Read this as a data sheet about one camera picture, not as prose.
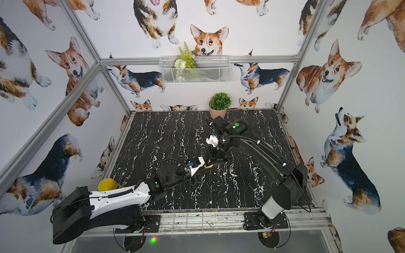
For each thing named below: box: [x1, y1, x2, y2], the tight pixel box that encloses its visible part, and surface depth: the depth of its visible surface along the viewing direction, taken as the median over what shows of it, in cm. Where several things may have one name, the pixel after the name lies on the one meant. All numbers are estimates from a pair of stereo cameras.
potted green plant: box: [208, 92, 232, 120], surface depth 109 cm
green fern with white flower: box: [174, 41, 198, 70], surface depth 84 cm
